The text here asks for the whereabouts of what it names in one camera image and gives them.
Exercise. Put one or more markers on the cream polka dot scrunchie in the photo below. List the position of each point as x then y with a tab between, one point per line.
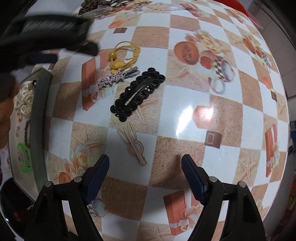
24	99

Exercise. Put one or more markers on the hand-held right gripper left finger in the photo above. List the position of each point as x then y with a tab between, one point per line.
98	178

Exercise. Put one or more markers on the leopard print scrunchie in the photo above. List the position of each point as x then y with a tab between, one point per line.
92	5

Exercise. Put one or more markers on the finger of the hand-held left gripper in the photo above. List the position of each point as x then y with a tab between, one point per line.
85	48
39	58

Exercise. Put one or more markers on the green translucent bangle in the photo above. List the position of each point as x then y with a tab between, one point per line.
19	160

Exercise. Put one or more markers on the silver star hair clip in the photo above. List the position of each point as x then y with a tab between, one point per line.
111	78

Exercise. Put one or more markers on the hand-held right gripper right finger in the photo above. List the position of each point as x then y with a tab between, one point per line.
194	178

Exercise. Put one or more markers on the beige bunny hair clip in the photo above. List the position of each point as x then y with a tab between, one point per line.
135	148

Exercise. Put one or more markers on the red plastic stool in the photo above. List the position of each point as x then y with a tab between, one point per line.
246	9

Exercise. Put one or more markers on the black beaded snap clip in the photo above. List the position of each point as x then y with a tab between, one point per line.
138	92

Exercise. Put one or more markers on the checkered vinyl tablecloth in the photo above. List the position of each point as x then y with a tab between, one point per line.
185	115

